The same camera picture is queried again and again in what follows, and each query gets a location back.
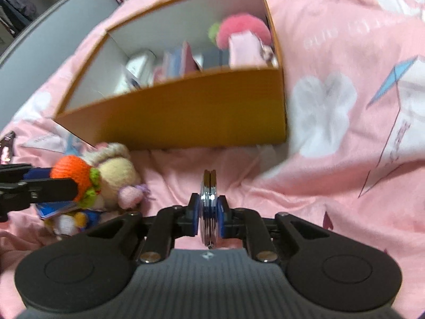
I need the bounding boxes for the blue yellow plush toy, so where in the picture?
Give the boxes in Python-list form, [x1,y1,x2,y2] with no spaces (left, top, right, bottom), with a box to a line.
[45,210,102,240]

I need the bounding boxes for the pink printed blanket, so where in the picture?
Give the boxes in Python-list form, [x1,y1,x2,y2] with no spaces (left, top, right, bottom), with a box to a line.
[0,0,425,319]

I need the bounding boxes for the round silver metal disc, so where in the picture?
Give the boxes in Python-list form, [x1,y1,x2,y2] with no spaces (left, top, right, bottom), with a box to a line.
[198,169,220,250]

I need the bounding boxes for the cream crochet doll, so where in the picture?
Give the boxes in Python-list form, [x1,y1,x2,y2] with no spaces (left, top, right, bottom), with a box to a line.
[81,142,150,211]

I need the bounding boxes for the orange cardboard box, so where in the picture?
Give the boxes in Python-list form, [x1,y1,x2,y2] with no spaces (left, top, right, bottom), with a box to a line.
[53,0,288,151]

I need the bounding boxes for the grey box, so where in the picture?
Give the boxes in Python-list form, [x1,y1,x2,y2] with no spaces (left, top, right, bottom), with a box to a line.
[202,48,230,71]

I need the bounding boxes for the pink blue booklet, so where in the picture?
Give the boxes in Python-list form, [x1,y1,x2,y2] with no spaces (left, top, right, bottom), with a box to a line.
[153,41,203,83]

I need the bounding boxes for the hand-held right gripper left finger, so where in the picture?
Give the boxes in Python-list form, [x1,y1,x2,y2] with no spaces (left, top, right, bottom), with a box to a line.
[86,193,200,263]

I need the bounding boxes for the hanging dark clothes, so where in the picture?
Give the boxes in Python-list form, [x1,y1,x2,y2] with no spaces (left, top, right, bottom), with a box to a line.
[0,0,37,37]

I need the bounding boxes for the grey framed window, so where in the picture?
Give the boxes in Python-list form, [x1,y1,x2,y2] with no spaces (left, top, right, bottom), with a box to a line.
[0,0,87,69]

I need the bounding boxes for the pink fluffy plush ball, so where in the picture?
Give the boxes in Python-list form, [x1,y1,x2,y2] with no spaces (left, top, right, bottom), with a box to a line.
[209,13,273,52]

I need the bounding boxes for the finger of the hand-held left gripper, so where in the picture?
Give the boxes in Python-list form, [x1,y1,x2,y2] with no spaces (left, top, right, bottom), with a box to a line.
[23,167,55,181]
[20,178,79,204]

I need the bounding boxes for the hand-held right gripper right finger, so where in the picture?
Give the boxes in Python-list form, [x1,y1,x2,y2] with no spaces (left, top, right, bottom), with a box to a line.
[218,195,329,263]

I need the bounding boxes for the long white carton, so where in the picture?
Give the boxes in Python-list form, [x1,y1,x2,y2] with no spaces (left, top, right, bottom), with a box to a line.
[126,50,156,80]

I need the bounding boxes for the pink paper box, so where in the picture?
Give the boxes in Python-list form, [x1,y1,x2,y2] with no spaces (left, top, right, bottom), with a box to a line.
[228,31,268,69]

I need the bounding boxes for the orange crochet toy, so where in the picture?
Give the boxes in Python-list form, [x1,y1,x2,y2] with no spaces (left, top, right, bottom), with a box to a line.
[50,154,101,207]

